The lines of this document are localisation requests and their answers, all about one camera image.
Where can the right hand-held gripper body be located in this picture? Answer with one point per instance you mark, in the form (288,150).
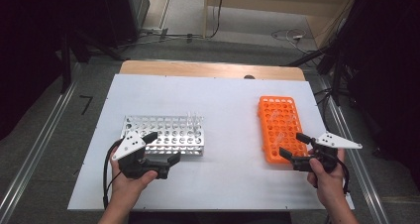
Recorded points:
(333,140)

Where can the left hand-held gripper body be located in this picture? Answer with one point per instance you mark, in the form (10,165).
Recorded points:
(130,144)

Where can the silver metal test tube rack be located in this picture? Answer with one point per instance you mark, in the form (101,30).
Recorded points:
(161,136)

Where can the orange plastic test tube rack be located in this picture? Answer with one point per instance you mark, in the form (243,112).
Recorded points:
(280,128)

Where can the person's left hand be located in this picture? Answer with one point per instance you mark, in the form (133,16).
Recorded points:
(128,187)

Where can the person's right hand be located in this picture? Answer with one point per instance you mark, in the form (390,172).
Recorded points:
(327,187)

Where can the black stand legs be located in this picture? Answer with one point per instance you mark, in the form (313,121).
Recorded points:
(66,62)
(336,75)

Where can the white table board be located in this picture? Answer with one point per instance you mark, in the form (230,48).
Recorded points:
(214,98)

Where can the wooden table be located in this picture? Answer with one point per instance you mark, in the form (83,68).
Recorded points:
(198,68)

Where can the black curtain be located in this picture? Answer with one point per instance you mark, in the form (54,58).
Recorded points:
(26,52)
(389,68)

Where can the grey power strip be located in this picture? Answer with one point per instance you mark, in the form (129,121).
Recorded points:
(153,31)

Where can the dark cabinet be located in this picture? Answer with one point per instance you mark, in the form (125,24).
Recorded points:
(122,12)

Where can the light wooden shelf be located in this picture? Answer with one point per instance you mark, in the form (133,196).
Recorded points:
(264,4)

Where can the metal floor rail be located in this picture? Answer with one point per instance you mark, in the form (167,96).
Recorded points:
(39,141)
(369,191)

